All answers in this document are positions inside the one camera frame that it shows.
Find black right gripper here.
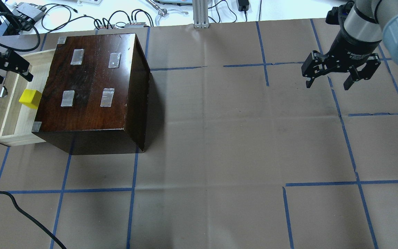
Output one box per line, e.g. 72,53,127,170
301,33,381,91

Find aluminium frame post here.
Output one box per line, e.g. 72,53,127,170
192,0,209,29

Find dark wooden drawer box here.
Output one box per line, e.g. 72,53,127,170
32,33,151,155

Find yellow block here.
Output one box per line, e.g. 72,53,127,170
18,89,42,109

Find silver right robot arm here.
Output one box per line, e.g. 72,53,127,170
301,0,398,90

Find light wooden drawer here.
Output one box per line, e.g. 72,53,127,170
0,49,55,146

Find black cable on table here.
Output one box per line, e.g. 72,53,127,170
0,190,67,249

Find black power adapter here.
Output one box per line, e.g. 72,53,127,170
237,0,250,12

